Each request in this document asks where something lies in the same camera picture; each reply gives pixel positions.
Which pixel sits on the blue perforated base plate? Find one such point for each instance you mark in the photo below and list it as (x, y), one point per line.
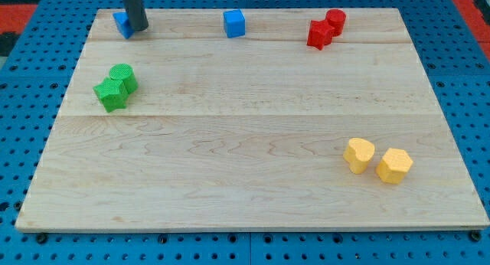
(37, 73)

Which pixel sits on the blue block behind rod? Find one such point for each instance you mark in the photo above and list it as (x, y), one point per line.
(122, 23)

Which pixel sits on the red cylinder block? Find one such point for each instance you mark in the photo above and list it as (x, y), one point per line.
(336, 18)

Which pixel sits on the light wooden board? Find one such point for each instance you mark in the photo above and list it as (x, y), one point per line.
(247, 134)

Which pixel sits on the green star block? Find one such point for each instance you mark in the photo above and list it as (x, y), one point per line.
(112, 94)

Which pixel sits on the red star block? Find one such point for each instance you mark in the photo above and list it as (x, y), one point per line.
(320, 34)

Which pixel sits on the yellow hexagon block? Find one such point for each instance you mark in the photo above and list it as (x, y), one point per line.
(393, 166)

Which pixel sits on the blue cube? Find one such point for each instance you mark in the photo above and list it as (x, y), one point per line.
(234, 23)

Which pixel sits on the yellow heart block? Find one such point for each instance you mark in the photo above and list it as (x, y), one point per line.
(358, 154)

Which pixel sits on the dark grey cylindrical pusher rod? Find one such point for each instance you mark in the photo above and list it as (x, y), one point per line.
(135, 10)

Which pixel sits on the green cylinder block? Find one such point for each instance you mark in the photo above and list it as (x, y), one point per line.
(125, 73)

